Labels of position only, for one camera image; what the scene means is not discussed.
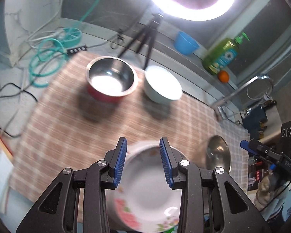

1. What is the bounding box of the red steel bowl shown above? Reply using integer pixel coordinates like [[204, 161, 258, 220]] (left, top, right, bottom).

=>
[[86, 56, 139, 103]]

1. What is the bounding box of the chrome faucet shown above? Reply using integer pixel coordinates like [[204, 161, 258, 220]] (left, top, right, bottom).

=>
[[210, 75, 274, 120]]

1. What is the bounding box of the orange fruit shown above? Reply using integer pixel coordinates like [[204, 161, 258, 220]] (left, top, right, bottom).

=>
[[218, 70, 230, 82]]

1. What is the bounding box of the black tripod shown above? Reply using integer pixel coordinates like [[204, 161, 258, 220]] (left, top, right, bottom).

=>
[[118, 12, 163, 71]]

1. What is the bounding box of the grey checkered cloth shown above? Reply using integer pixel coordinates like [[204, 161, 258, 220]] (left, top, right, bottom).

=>
[[209, 102, 249, 192]]

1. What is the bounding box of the green dish soap bottle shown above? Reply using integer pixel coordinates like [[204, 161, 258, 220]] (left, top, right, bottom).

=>
[[202, 32, 250, 76]]

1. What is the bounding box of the teal cable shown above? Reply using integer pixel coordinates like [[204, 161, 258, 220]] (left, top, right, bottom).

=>
[[29, 0, 112, 88]]

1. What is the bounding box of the plain steel bowl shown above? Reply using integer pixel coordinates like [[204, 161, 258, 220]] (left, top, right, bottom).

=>
[[206, 135, 231, 174]]

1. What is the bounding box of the blue plastic cup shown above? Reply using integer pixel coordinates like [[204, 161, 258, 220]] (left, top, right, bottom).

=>
[[173, 31, 200, 55]]

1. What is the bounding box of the white cable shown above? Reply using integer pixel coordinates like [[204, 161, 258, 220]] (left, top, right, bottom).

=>
[[24, 0, 68, 51]]

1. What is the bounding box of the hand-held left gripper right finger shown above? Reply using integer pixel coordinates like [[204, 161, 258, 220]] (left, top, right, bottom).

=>
[[159, 137, 272, 233]]

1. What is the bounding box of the black cable with remote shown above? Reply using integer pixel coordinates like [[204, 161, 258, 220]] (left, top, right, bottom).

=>
[[0, 29, 126, 139]]

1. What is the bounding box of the teal round power strip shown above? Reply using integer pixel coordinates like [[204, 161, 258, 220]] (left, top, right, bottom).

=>
[[56, 27, 82, 48]]

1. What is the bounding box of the person's right hand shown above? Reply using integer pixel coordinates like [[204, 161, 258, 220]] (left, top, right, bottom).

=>
[[254, 173, 290, 214]]

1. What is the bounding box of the tan checkered cloth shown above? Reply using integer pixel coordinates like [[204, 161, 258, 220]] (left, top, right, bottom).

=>
[[8, 52, 223, 224]]

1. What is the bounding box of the light blue ceramic bowl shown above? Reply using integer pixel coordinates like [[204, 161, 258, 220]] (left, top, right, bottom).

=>
[[143, 65, 183, 103]]

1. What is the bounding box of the white ring light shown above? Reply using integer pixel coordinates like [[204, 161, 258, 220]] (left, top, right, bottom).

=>
[[141, 0, 237, 21]]

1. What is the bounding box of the dark window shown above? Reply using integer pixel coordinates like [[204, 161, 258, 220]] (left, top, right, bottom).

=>
[[233, 0, 291, 78]]

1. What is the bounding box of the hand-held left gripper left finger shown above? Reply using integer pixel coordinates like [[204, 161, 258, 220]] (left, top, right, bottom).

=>
[[16, 137, 128, 233]]

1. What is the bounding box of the white plate with leaf print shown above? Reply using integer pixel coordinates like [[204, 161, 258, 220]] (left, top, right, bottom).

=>
[[106, 140, 186, 232]]

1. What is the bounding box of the dark blue knife block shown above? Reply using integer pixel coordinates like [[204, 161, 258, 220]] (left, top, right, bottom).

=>
[[241, 99, 277, 136]]

